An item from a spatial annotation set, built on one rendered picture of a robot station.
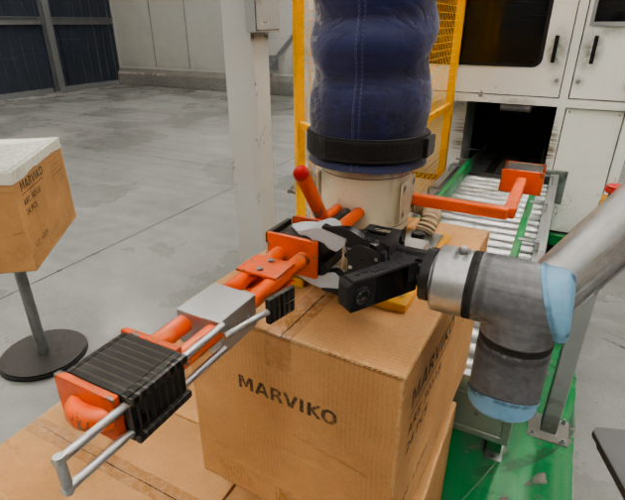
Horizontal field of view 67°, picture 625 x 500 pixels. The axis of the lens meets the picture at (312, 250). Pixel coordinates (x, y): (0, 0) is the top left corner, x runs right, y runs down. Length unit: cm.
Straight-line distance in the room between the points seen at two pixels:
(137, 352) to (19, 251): 170
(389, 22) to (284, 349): 52
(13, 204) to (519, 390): 183
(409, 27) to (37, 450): 127
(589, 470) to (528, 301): 164
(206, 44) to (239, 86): 1039
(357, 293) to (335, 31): 42
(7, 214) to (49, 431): 92
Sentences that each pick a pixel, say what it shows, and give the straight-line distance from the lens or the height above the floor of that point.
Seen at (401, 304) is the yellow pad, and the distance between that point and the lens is 80.
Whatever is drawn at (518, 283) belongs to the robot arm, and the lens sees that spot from 61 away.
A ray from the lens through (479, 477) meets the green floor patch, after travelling 203.
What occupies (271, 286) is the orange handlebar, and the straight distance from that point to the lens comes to 60.
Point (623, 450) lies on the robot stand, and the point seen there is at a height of 75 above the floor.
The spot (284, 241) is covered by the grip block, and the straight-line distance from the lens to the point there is 69.
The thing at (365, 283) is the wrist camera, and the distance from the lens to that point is 59.
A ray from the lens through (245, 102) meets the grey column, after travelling 229.
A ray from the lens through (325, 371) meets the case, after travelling 73.
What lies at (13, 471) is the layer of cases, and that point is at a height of 54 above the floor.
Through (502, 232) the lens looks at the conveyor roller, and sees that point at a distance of 263.
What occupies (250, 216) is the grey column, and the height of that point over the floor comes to 62.
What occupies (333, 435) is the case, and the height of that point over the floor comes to 92.
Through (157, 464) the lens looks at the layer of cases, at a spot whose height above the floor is 54.
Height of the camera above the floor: 151
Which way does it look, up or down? 26 degrees down
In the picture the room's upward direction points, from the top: straight up
